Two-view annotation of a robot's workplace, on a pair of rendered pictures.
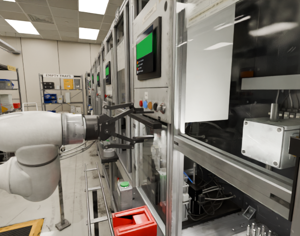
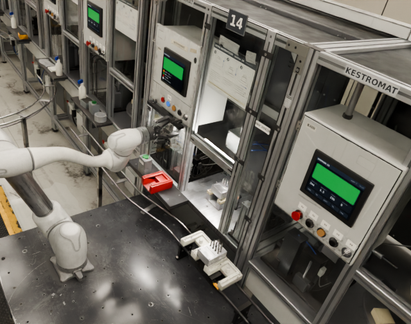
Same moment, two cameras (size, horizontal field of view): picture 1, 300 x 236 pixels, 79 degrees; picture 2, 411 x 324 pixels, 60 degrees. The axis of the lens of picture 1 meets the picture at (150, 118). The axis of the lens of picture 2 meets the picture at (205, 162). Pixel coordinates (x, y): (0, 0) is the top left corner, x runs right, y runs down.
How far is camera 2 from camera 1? 1.50 m
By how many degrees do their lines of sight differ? 32
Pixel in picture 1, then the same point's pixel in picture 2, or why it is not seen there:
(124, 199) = (146, 167)
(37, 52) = not seen: outside the picture
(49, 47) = not seen: outside the picture
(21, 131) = (128, 143)
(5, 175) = (110, 161)
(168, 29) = (195, 76)
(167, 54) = (192, 89)
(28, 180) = (121, 162)
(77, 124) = (147, 135)
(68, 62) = not seen: outside the picture
